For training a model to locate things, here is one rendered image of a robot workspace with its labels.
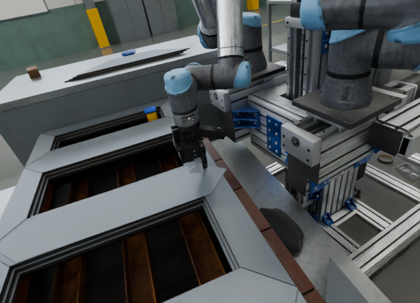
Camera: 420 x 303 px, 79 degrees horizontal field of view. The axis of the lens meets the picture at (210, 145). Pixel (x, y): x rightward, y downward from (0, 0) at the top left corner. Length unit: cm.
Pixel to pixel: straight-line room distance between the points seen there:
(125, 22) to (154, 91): 774
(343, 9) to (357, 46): 28
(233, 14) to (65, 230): 79
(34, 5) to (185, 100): 908
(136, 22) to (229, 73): 865
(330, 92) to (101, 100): 118
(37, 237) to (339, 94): 98
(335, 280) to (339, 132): 41
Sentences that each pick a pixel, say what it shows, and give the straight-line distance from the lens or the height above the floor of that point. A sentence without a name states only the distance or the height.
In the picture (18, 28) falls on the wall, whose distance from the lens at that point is 976.
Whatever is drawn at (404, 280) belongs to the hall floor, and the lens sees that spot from 176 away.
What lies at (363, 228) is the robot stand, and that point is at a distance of 162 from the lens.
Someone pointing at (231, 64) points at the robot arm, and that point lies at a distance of 75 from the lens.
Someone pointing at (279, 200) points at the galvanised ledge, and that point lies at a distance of 102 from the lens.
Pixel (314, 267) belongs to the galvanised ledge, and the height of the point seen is 68.
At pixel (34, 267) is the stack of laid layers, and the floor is 83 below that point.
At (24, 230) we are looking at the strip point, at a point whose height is 86.
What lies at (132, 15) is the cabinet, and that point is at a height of 75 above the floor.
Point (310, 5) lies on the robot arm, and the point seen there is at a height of 135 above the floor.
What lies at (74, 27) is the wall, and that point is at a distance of 971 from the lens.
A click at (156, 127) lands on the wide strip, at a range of 125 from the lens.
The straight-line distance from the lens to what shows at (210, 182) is 85.
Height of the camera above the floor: 142
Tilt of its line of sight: 33 degrees down
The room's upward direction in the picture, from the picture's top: 10 degrees counter-clockwise
